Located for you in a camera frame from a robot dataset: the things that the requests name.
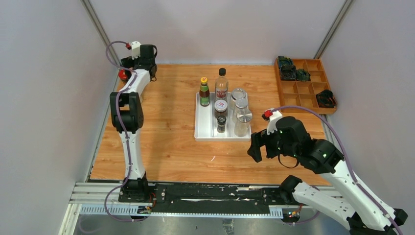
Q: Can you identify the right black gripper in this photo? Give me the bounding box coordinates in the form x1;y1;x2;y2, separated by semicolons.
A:
247;126;298;162

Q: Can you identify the silver-lid glass jar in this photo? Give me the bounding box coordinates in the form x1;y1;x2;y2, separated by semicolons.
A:
234;109;253;137

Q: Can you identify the red-lid sauce jar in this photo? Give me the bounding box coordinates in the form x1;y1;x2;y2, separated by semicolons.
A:
118;70;131;82

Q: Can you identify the white-lid spice shaker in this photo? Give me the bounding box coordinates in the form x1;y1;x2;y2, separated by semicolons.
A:
232;98;248;123

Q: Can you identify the small black-cap bottle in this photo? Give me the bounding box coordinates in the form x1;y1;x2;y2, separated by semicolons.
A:
217;115;227;133

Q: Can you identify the brown jar white lid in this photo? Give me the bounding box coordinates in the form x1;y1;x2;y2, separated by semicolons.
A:
214;99;228;118

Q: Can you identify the clear lidded glass jar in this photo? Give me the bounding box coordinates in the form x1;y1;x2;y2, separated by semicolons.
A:
230;88;247;109

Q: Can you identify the white divided plastic tray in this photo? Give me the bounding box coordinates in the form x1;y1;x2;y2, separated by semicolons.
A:
194;92;252;142

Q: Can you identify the black-cap clear sauce bottle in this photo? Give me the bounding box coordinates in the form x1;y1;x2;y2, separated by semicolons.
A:
215;68;229;101

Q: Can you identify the yellow-cap green bottle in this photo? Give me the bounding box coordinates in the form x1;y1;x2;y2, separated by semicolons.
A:
199;77;210;107

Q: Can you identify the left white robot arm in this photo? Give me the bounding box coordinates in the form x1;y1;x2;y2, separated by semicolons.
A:
110;41;157;202

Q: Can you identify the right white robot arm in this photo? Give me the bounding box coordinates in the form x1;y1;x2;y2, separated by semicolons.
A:
248;116;408;235

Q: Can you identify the wooden compartment organizer box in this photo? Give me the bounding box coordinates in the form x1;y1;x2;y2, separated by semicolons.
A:
274;58;337;115

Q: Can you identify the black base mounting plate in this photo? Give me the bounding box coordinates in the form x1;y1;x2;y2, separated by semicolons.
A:
118;183;300;215

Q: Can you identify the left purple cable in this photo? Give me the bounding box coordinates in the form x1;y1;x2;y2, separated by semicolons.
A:
103;40;133;223

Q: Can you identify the purple cable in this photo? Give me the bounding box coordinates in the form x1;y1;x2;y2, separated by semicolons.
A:
103;40;133;223
262;105;404;235

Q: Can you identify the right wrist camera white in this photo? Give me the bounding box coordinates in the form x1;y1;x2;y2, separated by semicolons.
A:
264;109;283;135

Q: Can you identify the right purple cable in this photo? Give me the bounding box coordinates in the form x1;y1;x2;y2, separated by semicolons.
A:
262;105;404;235

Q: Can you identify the black cable bundle middle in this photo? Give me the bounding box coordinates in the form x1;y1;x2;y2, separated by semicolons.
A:
279;64;297;81

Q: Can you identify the green cable bundle small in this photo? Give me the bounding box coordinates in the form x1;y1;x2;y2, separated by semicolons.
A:
296;69;311;82

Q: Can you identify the black cable bundle right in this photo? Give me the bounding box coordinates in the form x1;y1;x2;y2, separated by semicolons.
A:
315;90;336;108

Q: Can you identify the green black cable bundle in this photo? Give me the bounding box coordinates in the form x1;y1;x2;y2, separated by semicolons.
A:
277;55;294;68

